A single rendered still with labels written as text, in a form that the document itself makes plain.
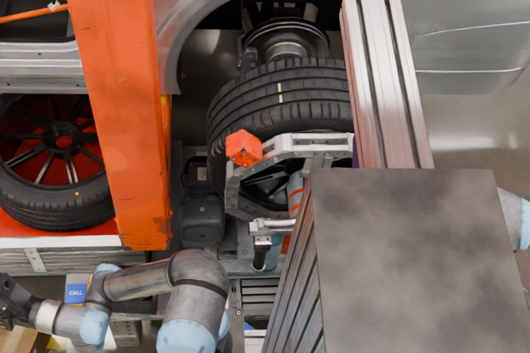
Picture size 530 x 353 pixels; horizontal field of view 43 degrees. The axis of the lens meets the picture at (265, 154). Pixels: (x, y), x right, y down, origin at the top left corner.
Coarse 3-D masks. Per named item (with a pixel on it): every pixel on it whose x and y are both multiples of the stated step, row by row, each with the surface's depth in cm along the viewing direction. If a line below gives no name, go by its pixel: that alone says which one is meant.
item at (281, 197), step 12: (288, 132) 206; (300, 132) 206; (336, 132) 207; (276, 168) 230; (288, 168) 232; (300, 168) 235; (348, 168) 229; (252, 180) 234; (264, 180) 233; (276, 180) 250; (288, 180) 234; (252, 192) 240; (264, 192) 244; (276, 192) 241; (276, 204) 245; (288, 204) 246
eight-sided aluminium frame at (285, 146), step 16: (272, 144) 203; (288, 144) 199; (304, 144) 204; (336, 144) 205; (352, 144) 201; (272, 160) 202; (240, 176) 209; (224, 192) 229; (240, 208) 229; (256, 208) 237
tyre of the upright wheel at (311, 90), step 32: (288, 64) 209; (320, 64) 209; (224, 96) 219; (256, 96) 207; (288, 96) 203; (320, 96) 202; (224, 128) 212; (256, 128) 203; (288, 128) 204; (320, 128) 205; (352, 128) 205; (224, 160) 216
